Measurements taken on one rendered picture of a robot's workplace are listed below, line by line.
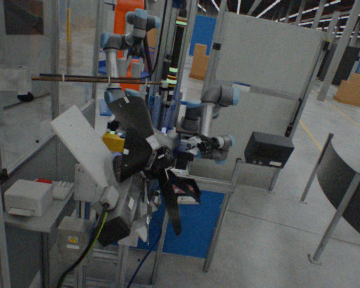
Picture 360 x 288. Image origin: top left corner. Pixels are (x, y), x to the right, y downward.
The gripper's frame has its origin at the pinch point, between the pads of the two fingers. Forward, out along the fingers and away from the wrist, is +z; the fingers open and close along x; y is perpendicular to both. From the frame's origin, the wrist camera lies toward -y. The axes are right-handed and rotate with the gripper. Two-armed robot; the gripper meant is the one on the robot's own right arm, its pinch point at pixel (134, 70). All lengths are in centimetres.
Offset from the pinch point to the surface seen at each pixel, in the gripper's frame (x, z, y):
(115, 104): 0, 8, -53
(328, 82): -630, 62, 895
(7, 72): 26, -7, -89
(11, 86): 25, -3, -89
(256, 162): -87, 41, -18
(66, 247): 13, 76, -76
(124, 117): -5, 13, -54
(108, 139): 9.1, 42.1, -18.3
